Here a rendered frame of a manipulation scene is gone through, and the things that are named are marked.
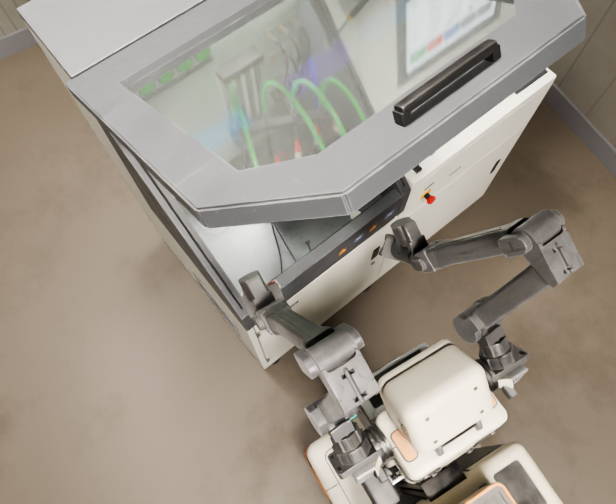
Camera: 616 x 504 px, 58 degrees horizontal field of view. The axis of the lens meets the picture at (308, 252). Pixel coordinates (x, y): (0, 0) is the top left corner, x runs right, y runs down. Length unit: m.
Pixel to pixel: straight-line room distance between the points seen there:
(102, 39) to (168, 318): 1.54
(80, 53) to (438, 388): 1.15
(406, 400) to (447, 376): 0.10
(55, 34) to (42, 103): 1.97
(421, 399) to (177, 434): 1.61
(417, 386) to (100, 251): 2.06
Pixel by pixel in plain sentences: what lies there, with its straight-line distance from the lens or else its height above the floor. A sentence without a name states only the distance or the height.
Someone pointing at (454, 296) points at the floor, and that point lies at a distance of 2.78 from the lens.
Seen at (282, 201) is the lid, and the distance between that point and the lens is 0.72.
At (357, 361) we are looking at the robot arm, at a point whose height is 1.63.
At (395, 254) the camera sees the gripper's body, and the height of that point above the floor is 1.16.
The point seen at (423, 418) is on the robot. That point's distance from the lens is 1.22.
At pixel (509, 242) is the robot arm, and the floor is 1.61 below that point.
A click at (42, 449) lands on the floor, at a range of 2.83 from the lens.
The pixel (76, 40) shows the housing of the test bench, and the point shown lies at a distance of 1.57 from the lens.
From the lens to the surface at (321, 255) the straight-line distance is 1.74.
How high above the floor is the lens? 2.57
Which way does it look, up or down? 68 degrees down
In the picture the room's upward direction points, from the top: 1 degrees counter-clockwise
